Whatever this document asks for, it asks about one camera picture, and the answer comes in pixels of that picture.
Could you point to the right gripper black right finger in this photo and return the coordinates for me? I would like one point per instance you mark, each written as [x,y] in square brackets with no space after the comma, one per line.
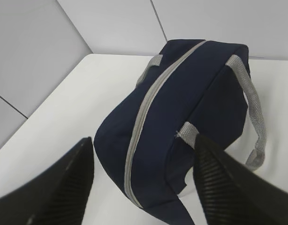
[230,194]

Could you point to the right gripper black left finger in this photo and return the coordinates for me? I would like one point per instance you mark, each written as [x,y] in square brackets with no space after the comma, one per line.
[58,196]

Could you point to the navy and white lunch bag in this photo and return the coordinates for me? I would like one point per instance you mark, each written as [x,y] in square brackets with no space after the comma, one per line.
[145,143]

